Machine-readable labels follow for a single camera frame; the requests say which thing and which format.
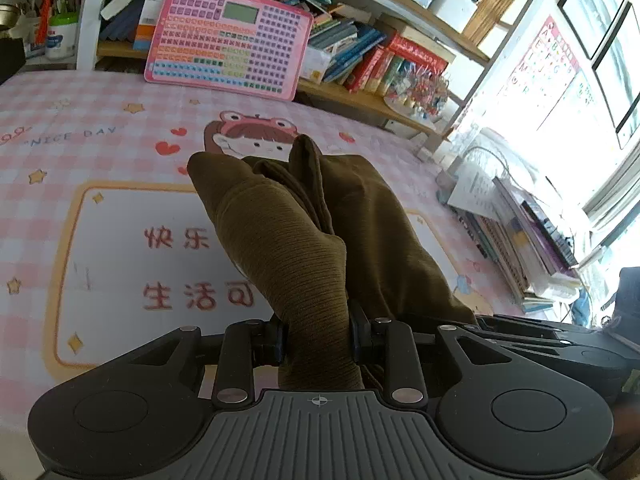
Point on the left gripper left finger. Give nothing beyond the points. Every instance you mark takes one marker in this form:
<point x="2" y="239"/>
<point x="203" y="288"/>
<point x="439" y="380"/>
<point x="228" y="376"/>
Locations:
<point x="245" y="346"/>

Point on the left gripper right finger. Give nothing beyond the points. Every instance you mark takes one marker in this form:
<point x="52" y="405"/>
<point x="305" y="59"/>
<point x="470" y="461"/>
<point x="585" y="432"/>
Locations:
<point x="387" y="352"/>

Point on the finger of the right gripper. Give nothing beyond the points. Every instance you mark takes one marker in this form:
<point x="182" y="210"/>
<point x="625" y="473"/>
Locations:
<point x="511" y="327"/>

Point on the brown corduroy pants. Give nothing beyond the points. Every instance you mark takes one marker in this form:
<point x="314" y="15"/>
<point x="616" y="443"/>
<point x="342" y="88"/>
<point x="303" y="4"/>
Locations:
<point x="318" y="234"/>

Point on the stack of papers books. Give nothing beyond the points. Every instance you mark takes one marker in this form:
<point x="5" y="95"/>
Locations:
<point x="513" y="232"/>

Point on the pink checkered table mat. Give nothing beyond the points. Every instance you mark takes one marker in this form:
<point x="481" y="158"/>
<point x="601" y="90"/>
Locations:
<point x="105" y="245"/>

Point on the red thick dictionary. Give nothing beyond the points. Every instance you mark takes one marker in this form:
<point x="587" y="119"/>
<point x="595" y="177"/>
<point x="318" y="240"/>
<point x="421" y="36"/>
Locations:
<point x="415" y="53"/>

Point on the pink learning tablet toy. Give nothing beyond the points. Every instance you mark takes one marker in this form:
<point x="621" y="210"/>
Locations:
<point x="255" y="47"/>

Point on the white jar green lid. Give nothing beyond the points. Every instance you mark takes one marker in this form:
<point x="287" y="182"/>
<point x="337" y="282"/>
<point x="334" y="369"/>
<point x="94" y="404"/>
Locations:
<point x="61" y="36"/>

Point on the red glue bottle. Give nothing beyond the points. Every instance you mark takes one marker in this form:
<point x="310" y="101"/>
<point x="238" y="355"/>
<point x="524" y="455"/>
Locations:
<point x="41" y="33"/>

